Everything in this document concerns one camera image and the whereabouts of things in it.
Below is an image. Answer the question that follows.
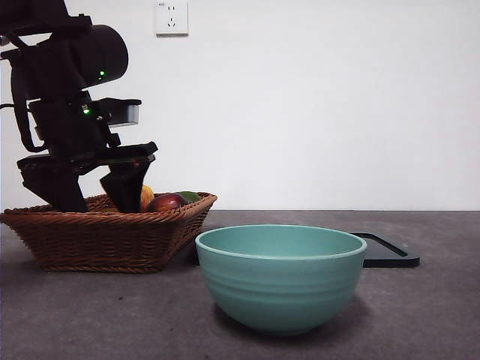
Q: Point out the teal ribbed bowl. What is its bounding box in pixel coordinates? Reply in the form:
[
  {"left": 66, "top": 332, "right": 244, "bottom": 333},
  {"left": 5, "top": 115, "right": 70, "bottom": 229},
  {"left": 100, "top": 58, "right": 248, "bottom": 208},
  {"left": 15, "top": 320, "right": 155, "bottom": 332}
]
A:
[{"left": 194, "top": 223, "right": 368, "bottom": 335}]

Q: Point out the red and yellow apple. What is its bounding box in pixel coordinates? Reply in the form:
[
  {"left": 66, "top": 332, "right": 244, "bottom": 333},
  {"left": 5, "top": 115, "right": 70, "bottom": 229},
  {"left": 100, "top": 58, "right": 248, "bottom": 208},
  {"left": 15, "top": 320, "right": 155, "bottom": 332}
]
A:
[{"left": 140, "top": 184, "right": 155, "bottom": 212}]

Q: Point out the dark red plum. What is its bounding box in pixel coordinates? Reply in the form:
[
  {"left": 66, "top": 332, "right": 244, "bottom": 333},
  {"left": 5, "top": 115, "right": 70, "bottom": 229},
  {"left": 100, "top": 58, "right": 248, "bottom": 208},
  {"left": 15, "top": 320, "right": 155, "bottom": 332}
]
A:
[{"left": 146, "top": 193, "right": 188, "bottom": 214}]

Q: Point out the brown wicker basket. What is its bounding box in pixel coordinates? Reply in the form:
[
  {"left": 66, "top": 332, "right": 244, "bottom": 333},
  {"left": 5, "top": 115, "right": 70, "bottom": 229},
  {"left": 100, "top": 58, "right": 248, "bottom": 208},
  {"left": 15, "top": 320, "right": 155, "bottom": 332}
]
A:
[{"left": 0, "top": 192, "right": 219, "bottom": 274}]

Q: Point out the green fruit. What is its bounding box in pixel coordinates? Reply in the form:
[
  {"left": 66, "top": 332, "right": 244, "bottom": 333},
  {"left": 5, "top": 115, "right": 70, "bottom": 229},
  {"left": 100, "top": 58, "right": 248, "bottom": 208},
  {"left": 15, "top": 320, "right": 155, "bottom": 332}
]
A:
[{"left": 174, "top": 190, "right": 203, "bottom": 206}]

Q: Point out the black rectangular tray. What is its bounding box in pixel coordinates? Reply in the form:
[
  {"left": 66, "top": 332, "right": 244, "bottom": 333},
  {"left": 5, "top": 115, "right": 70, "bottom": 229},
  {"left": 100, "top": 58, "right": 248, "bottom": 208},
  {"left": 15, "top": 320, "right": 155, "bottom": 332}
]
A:
[{"left": 187, "top": 232, "right": 421, "bottom": 269}]

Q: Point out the black cable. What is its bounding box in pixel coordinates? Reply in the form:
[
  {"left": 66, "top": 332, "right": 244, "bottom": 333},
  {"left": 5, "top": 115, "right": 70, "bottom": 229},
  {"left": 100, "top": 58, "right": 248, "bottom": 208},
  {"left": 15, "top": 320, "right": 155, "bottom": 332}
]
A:
[{"left": 0, "top": 100, "right": 50, "bottom": 154}]

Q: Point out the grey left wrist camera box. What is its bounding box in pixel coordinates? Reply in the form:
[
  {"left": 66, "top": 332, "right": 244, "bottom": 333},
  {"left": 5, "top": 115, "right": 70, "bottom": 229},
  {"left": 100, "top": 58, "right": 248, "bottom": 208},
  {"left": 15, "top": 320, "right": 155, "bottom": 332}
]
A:
[{"left": 91, "top": 97, "right": 143, "bottom": 128}]

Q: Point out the white wall socket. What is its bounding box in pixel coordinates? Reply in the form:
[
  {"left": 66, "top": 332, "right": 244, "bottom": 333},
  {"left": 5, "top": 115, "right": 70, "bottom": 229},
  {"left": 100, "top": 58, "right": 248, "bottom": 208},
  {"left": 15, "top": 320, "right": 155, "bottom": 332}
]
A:
[{"left": 156, "top": 1, "right": 190, "bottom": 38}]

